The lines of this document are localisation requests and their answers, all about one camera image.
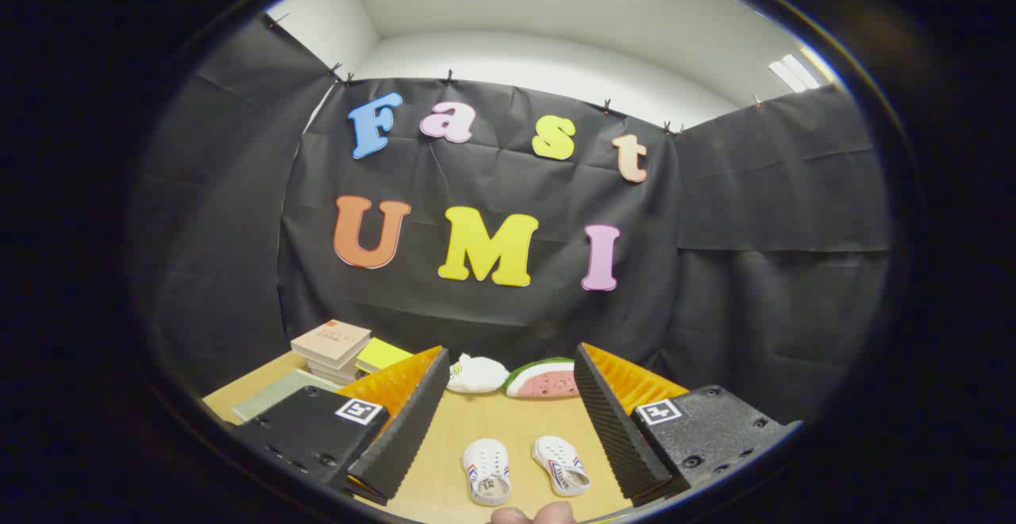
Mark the yellow cover book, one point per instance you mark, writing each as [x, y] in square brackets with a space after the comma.
[381, 354]

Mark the white ceiling light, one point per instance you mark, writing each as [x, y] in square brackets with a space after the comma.
[794, 73]

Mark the tan cover book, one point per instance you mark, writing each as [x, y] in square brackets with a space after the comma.
[329, 340]

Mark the white plush toy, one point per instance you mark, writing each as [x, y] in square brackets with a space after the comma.
[480, 375]

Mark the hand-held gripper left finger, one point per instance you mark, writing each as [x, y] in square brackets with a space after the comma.
[409, 437]

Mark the white canvas shoe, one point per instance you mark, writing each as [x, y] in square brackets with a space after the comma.
[559, 460]
[486, 468]

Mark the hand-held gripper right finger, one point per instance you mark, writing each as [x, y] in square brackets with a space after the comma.
[615, 437]

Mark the watermelon slice plush toy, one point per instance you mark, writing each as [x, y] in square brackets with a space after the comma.
[548, 381]

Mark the green fabric storage box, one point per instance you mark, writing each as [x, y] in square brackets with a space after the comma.
[278, 395]

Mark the grey paperback book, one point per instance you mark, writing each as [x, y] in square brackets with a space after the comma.
[340, 379]
[333, 367]

